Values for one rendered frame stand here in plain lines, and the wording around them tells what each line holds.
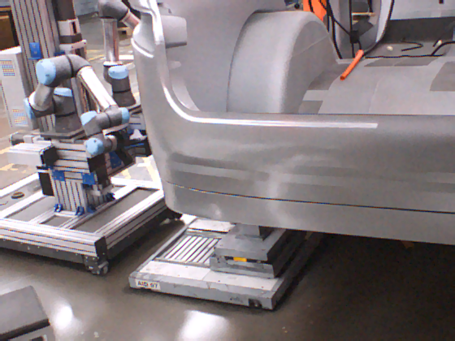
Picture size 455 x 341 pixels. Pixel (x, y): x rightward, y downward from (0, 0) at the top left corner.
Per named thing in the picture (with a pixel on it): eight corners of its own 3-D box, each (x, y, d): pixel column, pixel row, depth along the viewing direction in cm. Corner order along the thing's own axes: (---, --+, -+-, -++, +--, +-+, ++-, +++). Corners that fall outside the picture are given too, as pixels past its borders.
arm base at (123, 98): (106, 107, 395) (103, 92, 392) (122, 101, 407) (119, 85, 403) (126, 108, 387) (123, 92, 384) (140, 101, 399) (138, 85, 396)
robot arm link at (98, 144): (94, 134, 285) (101, 152, 285) (108, 131, 295) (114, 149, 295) (81, 140, 289) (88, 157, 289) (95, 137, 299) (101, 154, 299)
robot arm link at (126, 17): (114, -8, 371) (176, 45, 395) (109, -8, 381) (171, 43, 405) (102, 8, 371) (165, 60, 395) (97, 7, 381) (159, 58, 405)
